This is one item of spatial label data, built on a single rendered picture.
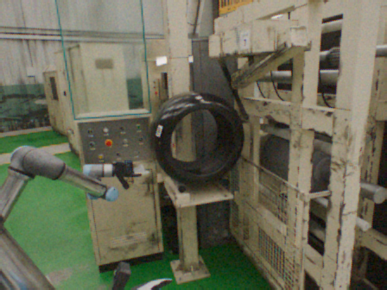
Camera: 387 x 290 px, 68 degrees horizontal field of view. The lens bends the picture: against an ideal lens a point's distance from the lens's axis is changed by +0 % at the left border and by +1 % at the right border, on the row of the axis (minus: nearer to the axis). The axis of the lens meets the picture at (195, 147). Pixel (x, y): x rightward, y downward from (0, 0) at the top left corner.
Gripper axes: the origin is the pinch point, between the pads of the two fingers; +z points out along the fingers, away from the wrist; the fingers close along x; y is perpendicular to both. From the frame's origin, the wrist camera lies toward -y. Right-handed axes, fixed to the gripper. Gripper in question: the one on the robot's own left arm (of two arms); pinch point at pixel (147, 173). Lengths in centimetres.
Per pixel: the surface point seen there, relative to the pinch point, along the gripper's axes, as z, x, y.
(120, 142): -13, 57, 6
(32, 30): -243, 889, 171
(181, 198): 19.5, -10.2, -12.9
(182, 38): 23, 27, 81
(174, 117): 12.2, -11.2, 35.2
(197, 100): 24, -11, 45
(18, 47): -279, 872, 118
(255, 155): 83, 21, 5
